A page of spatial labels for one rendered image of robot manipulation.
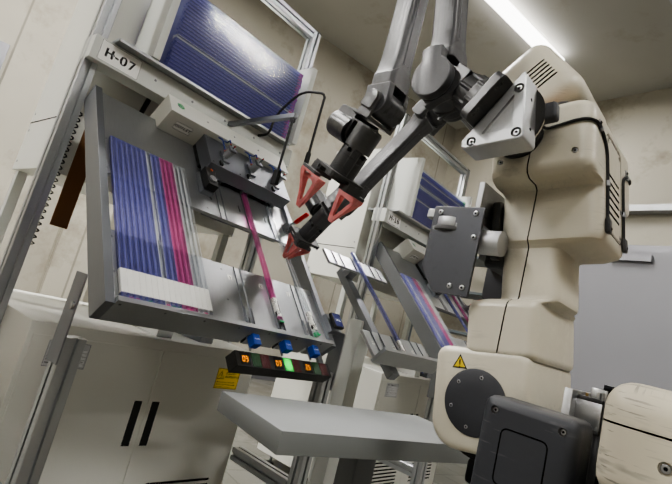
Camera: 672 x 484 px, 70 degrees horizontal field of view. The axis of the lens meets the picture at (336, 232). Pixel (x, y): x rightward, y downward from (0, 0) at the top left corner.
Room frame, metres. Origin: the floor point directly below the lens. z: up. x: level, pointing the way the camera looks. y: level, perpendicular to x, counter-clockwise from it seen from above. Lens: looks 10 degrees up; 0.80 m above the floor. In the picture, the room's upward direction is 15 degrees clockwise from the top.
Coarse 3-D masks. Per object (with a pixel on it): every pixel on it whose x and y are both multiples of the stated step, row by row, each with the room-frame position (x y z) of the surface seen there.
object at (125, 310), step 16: (128, 304) 0.97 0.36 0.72; (144, 304) 0.99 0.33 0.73; (160, 304) 1.02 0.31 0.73; (112, 320) 1.00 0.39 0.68; (128, 320) 1.02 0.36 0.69; (144, 320) 1.04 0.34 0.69; (160, 320) 1.06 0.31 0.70; (176, 320) 1.07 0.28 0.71; (192, 320) 1.09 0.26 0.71; (208, 320) 1.11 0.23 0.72; (224, 320) 1.14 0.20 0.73; (208, 336) 1.18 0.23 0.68; (224, 336) 1.20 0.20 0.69; (240, 336) 1.22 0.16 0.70; (272, 336) 1.27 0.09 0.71; (288, 336) 1.30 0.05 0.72; (304, 336) 1.34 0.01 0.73; (304, 352) 1.42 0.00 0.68; (320, 352) 1.45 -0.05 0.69
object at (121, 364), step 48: (0, 336) 1.27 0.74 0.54; (48, 336) 1.19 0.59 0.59; (96, 336) 1.27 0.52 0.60; (144, 336) 1.37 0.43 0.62; (0, 384) 1.19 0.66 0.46; (96, 384) 1.30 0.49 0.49; (144, 384) 1.40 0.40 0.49; (192, 384) 1.51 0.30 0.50; (240, 384) 1.64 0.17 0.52; (0, 432) 1.17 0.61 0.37; (96, 432) 1.33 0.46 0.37; (144, 432) 1.43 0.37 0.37; (192, 432) 1.54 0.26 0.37; (0, 480) 1.19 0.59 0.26; (48, 480) 1.27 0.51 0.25; (96, 480) 1.36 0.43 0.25; (144, 480) 1.46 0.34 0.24; (192, 480) 1.58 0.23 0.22
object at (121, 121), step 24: (120, 120) 1.29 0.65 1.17; (144, 120) 1.37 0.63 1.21; (144, 144) 1.31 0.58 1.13; (168, 144) 1.40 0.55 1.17; (192, 168) 1.42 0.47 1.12; (192, 192) 1.36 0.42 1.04; (216, 192) 1.45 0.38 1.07; (216, 216) 1.38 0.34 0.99; (240, 216) 1.47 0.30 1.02; (264, 216) 1.58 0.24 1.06
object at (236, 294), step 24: (216, 264) 1.26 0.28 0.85; (216, 288) 1.22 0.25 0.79; (240, 288) 1.29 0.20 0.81; (264, 288) 1.37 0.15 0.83; (288, 288) 1.46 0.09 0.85; (216, 312) 1.17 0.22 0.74; (240, 312) 1.23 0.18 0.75; (264, 312) 1.31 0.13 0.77; (288, 312) 1.39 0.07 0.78; (312, 312) 1.48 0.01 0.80
